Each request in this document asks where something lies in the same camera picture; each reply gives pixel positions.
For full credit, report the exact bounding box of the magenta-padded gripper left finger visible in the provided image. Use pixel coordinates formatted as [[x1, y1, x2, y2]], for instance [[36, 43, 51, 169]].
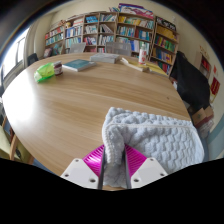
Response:
[[60, 144, 108, 190]]

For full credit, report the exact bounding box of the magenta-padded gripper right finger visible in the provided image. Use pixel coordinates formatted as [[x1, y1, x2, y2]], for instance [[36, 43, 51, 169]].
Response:
[[123, 143, 169, 190]]

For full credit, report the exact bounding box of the light grey knitted towel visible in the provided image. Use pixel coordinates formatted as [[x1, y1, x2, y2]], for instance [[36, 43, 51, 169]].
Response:
[[101, 106, 205, 189]]

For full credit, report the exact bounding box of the wooden chair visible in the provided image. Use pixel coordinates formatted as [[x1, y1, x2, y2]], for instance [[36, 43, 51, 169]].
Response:
[[0, 114, 34, 164]]

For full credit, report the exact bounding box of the clear plastic bag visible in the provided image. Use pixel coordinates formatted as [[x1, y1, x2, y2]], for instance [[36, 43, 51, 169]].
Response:
[[198, 118, 215, 139]]

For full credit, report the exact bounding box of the cardboard box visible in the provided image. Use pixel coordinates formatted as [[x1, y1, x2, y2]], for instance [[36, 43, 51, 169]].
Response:
[[191, 105, 214, 128]]

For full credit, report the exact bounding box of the black cloth cover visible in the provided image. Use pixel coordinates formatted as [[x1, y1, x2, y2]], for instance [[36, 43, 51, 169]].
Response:
[[169, 50, 212, 113]]

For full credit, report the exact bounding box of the small dark jar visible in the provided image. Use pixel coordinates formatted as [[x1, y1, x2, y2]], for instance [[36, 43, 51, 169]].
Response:
[[53, 60, 64, 76]]

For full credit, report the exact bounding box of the green plastic bag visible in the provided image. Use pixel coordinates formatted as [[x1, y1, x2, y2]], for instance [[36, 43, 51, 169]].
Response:
[[33, 62, 56, 84]]

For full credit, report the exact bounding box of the teal book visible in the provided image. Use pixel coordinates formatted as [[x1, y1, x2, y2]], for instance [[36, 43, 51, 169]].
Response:
[[62, 58, 97, 73]]

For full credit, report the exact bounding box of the grey book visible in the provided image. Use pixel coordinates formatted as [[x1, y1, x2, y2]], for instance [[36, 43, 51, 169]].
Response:
[[89, 52, 122, 64]]

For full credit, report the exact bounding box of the black chair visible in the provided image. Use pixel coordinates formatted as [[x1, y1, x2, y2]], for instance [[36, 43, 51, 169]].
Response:
[[26, 52, 39, 67]]

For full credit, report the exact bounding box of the grey chair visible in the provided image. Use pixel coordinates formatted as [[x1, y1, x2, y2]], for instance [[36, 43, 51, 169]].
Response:
[[68, 42, 87, 54], [105, 41, 133, 57]]

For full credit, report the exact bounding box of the window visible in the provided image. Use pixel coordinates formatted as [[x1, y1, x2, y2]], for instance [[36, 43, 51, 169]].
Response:
[[0, 28, 30, 88]]

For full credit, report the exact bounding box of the wooden bookshelf unit with books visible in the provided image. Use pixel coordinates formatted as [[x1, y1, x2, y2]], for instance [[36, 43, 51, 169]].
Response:
[[43, 3, 180, 76]]

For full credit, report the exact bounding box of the red wall poster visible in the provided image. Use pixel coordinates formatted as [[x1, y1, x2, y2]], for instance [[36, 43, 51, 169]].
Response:
[[209, 76, 221, 98]]

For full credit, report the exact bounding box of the small wooden wall shelf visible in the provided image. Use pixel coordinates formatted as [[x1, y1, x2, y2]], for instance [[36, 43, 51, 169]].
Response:
[[194, 51, 213, 73]]

